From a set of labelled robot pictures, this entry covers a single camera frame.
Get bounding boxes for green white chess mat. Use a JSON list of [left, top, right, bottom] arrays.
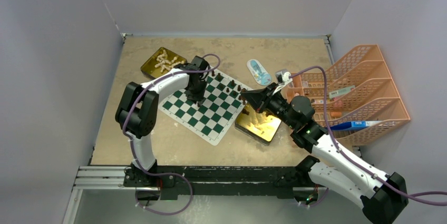
[[159, 70, 252, 146]]

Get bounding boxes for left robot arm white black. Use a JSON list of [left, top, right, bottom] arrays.
[[115, 56, 213, 187]]

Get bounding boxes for gold tin brown pieces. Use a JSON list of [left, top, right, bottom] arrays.
[[235, 104, 281, 145]]

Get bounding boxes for blue white packaged item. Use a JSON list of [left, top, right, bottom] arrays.
[[247, 59, 272, 86]]

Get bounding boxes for blue box in organizer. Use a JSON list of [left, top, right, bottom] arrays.
[[330, 121, 382, 131]]

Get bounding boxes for white chess pieces pile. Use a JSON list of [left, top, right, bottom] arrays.
[[154, 49, 186, 73]]

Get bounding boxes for black metal base frame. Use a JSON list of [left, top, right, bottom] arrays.
[[123, 165, 325, 204]]

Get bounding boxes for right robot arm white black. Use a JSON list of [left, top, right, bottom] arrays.
[[240, 83, 409, 223]]

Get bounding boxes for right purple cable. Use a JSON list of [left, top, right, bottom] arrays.
[[289, 66, 447, 206]]

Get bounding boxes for gold tin white pieces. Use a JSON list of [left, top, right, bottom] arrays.
[[140, 47, 187, 80]]

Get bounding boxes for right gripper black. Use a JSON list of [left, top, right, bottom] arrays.
[[242, 82, 297, 129]]

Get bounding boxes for white label card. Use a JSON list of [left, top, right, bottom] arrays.
[[329, 85, 355, 99]]

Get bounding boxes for peach plastic file organizer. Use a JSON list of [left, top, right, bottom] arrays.
[[283, 44, 410, 146]]

